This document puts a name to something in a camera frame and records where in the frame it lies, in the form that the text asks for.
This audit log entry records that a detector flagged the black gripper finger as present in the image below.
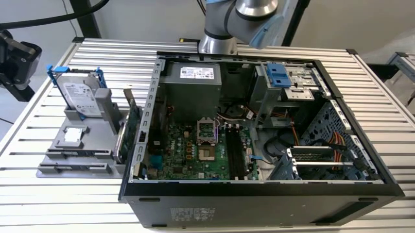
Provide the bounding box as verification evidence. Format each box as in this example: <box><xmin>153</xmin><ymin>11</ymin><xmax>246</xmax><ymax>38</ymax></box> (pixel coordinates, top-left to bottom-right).
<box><xmin>7</xmin><ymin>41</ymin><xmax>42</xmax><ymax>102</ymax></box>
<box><xmin>0</xmin><ymin>30</ymin><xmax>15</xmax><ymax>85</ymax></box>

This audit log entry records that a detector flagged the black RAM slot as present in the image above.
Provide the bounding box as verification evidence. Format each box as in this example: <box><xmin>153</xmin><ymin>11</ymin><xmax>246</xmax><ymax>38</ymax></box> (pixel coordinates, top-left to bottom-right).
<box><xmin>233</xmin><ymin>123</ymin><xmax>250</xmax><ymax>181</ymax></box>
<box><xmin>225</xmin><ymin>123</ymin><xmax>240</xmax><ymax>181</ymax></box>

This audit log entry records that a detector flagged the hard disk in blue carrier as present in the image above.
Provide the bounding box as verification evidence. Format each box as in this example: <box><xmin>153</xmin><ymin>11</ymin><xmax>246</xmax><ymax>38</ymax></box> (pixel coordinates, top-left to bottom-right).
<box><xmin>46</xmin><ymin>64</ymin><xmax>107</xmax><ymax>120</ymax></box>

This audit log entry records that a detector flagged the silver CPU chip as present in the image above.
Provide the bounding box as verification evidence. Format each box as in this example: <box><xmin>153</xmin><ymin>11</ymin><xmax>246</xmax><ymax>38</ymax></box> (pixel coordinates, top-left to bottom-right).
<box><xmin>63</xmin><ymin>128</ymin><xmax>82</xmax><ymax>142</ymax></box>

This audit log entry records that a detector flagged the grey parts rack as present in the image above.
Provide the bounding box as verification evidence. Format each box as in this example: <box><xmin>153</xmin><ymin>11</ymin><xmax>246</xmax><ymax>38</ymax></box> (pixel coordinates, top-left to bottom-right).
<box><xmin>35</xmin><ymin>87</ymin><xmax>130</xmax><ymax>179</ymax></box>

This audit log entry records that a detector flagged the green graphics card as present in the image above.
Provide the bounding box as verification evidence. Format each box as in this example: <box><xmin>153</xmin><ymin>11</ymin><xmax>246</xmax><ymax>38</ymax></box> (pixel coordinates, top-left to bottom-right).
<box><xmin>113</xmin><ymin>87</ymin><xmax>143</xmax><ymax>164</ymax></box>

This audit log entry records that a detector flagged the grey power supply unit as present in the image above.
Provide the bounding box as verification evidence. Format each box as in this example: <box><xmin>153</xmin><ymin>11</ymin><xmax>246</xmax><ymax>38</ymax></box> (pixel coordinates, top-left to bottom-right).
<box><xmin>159</xmin><ymin>62</ymin><xmax>222</xmax><ymax>122</ymax></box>

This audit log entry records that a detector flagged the silver socket cover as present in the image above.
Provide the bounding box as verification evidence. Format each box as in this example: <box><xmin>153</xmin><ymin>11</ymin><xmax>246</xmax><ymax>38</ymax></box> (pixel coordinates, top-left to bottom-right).
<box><xmin>196</xmin><ymin>117</ymin><xmax>217</xmax><ymax>146</ymax></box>

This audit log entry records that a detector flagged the CPU socket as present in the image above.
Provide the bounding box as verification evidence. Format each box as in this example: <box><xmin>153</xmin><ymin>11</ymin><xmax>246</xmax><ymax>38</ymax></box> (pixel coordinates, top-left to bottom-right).
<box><xmin>197</xmin><ymin>145</ymin><xmax>217</xmax><ymax>163</ymax></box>

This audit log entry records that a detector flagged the green motherboard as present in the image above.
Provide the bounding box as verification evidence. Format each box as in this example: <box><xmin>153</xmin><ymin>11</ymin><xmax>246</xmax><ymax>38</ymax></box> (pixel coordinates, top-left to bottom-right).
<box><xmin>146</xmin><ymin>121</ymin><xmax>261</xmax><ymax>181</ymax></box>

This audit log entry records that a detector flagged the blue drive bay latch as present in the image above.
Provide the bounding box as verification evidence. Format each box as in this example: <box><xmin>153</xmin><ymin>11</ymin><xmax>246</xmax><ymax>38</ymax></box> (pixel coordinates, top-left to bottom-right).
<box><xmin>264</xmin><ymin>62</ymin><xmax>290</xmax><ymax>89</ymax></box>

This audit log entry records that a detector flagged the silver optical drive bay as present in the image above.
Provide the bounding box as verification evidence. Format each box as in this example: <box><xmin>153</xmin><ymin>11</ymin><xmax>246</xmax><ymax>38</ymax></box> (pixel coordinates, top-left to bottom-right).
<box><xmin>249</xmin><ymin>62</ymin><xmax>328</xmax><ymax>128</ymax></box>

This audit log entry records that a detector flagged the black PC case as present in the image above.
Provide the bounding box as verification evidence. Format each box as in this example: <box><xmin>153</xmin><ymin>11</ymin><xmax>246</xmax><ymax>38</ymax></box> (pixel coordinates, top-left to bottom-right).
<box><xmin>115</xmin><ymin>50</ymin><xmax>405</xmax><ymax>229</ymax></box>

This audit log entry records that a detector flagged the silver disk bay cage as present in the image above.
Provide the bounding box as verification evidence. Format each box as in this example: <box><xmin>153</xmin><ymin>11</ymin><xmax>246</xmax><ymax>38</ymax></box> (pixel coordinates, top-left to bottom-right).
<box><xmin>268</xmin><ymin>145</ymin><xmax>373</xmax><ymax>182</ymax></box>

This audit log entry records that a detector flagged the black upright post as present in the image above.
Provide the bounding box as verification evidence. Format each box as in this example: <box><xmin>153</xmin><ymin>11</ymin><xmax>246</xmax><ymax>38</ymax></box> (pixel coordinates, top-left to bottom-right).
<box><xmin>69</xmin><ymin>0</ymin><xmax>101</xmax><ymax>39</ymax></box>

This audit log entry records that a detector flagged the power supply wire bundle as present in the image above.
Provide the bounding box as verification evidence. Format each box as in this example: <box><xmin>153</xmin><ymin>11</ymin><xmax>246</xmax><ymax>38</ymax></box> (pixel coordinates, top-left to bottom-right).
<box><xmin>216</xmin><ymin>101</ymin><xmax>258</xmax><ymax>123</ymax></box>

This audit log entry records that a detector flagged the black looped cable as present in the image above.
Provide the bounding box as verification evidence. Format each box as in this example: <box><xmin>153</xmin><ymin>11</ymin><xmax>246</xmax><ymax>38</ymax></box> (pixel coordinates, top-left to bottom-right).
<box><xmin>262</xmin><ymin>133</ymin><xmax>294</xmax><ymax>160</ymax></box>

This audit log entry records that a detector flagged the black slanted frame post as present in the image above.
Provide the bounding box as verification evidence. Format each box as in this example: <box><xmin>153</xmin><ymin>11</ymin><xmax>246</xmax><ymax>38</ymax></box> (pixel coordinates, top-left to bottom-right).
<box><xmin>280</xmin><ymin>0</ymin><xmax>310</xmax><ymax>47</ymax></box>

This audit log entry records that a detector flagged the orange drive wire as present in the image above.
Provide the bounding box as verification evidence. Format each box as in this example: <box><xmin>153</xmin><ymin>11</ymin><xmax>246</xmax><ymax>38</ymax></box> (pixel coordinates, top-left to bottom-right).
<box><xmin>272</xmin><ymin>110</ymin><xmax>300</xmax><ymax>146</ymax></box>

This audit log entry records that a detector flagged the orange yellow red wire bundle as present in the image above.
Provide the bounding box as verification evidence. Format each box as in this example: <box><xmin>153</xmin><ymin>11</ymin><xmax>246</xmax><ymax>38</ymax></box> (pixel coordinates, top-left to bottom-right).
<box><xmin>325</xmin><ymin>132</ymin><xmax>346</xmax><ymax>164</ymax></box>

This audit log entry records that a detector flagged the grey metal frame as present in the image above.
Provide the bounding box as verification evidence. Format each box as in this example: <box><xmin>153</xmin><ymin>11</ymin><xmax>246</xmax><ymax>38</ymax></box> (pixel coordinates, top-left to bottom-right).
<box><xmin>384</xmin><ymin>51</ymin><xmax>415</xmax><ymax>107</ymax></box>

